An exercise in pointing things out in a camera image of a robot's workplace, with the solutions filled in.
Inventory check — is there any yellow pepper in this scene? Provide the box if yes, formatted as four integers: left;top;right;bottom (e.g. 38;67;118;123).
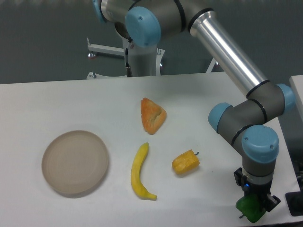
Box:
172;150;200;175

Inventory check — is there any beige round plate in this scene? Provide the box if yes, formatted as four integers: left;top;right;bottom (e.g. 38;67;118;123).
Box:
41;130;109;198

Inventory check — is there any white side table edge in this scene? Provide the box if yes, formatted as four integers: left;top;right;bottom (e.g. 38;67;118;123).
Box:
289;75;303;102

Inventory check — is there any black device at right edge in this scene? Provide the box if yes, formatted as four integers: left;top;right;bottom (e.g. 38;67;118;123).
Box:
285;192;303;217

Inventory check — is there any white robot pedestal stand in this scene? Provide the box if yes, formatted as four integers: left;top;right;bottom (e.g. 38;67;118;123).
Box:
85;37;217;80

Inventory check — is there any green pepper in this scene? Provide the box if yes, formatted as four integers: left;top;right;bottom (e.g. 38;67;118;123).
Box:
236;194;266;223

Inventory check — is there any black cable on pedestal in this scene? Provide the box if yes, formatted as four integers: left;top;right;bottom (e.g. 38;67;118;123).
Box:
125;39;133;78

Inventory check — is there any orange bread slice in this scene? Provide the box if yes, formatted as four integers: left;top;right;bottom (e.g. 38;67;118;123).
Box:
140;98;167;135

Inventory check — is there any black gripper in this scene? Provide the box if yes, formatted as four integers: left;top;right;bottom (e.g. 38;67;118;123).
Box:
233;167;281;212

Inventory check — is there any yellow banana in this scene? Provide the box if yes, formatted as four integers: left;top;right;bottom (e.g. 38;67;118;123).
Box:
131;142;157;201

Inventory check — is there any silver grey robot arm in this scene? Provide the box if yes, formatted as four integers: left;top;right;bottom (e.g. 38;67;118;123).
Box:
92;0;295;212

